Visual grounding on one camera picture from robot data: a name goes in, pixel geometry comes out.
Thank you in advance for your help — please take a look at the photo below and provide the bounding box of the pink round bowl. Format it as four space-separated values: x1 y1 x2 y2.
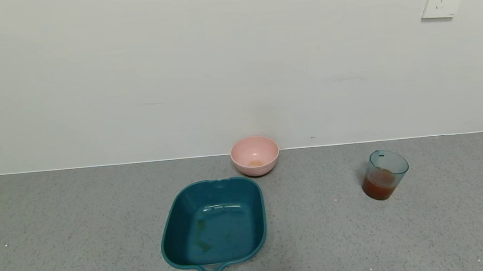
229 134 281 179

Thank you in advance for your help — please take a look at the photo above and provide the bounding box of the brown liquid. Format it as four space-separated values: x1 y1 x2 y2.
361 167 400 202

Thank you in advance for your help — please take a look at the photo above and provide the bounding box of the translucent blue ribbed cup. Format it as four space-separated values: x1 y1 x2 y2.
359 148 412 202

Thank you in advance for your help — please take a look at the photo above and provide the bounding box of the teal rectangular plastic tray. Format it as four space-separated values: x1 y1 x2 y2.
156 175 271 271

